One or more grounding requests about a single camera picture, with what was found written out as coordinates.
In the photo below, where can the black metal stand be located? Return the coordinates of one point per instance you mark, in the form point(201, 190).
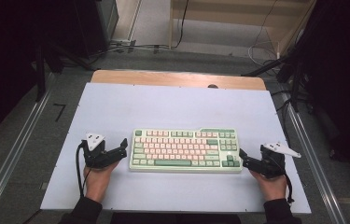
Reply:
point(41, 74)
point(294, 81)

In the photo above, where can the white board table cover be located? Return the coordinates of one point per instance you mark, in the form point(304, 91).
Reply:
point(163, 105)

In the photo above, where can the person's left hand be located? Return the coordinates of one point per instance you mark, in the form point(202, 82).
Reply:
point(96, 182)

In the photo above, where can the white power strip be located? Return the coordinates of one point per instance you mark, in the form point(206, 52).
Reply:
point(121, 41)

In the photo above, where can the light wooden shelf unit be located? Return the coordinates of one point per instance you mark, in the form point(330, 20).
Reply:
point(225, 31)

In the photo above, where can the black cabinet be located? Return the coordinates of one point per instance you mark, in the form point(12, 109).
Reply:
point(96, 25)

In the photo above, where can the metal floor rail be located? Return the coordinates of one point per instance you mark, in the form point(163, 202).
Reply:
point(11, 158)
point(315, 168)

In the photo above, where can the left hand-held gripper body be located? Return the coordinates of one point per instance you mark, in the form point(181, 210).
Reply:
point(94, 157)

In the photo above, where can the person's right hand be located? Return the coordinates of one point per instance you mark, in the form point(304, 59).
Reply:
point(270, 186)

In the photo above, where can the dark curtain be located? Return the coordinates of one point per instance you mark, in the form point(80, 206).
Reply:
point(7, 46)
point(343, 62)

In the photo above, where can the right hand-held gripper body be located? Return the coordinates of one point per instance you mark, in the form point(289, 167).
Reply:
point(270, 163)

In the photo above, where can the green and pink keyboard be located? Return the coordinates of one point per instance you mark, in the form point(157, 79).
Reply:
point(179, 149)

